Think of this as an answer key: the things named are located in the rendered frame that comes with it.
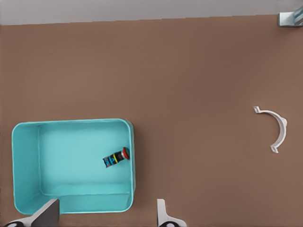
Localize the blue storage box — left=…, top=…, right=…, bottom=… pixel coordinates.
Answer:
left=11, top=118, right=136, bottom=215

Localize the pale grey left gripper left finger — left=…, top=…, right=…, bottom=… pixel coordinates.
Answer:
left=1, top=198, right=60, bottom=227

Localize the white curved pipe clamp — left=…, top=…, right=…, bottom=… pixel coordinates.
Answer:
left=253, top=106, right=288, bottom=154

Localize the red push button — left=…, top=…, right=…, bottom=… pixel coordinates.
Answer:
left=102, top=147, right=130, bottom=169

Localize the silver frame post foot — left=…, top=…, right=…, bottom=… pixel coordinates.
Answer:
left=277, top=6, right=303, bottom=27

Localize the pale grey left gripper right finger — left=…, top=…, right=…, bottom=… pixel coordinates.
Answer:
left=157, top=199, right=187, bottom=227

